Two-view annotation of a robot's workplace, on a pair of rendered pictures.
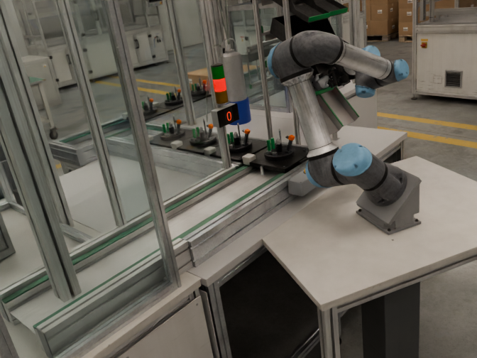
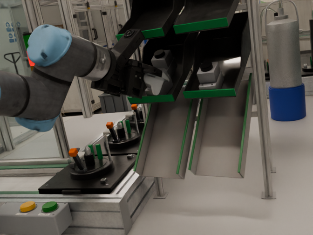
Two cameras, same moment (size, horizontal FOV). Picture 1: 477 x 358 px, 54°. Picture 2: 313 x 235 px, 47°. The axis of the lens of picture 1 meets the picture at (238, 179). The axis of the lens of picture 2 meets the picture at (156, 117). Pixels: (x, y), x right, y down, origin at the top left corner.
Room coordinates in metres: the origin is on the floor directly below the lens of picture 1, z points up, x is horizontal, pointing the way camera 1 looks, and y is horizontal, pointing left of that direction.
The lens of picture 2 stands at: (1.73, -1.27, 1.39)
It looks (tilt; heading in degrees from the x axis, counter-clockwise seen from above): 15 degrees down; 65
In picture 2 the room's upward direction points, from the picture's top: 10 degrees counter-clockwise
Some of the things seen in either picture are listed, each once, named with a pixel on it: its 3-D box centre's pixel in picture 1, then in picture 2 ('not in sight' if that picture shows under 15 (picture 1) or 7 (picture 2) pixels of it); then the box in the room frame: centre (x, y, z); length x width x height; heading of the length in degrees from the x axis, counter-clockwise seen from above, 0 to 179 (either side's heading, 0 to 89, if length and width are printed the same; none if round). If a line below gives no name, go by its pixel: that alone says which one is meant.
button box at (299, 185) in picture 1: (309, 178); (30, 217); (1.77, -0.29, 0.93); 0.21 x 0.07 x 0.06; 135
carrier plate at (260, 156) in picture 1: (280, 157); (92, 173); (1.98, -0.20, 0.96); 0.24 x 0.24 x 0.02; 45
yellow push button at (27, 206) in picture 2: not in sight; (28, 207); (1.77, -0.29, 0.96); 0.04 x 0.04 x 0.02
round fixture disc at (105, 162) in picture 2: (279, 153); (91, 167); (1.98, -0.20, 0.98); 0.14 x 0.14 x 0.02
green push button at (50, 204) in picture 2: not in sight; (50, 208); (1.82, -0.34, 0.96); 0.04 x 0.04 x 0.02
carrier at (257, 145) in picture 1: (236, 139); (120, 131); (2.16, -0.02, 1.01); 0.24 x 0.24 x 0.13; 45
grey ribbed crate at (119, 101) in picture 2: not in sight; (140, 99); (3.00, 1.68, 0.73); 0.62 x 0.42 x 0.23; 135
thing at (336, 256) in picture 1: (380, 215); not in sight; (1.53, -0.50, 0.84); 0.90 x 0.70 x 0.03; 107
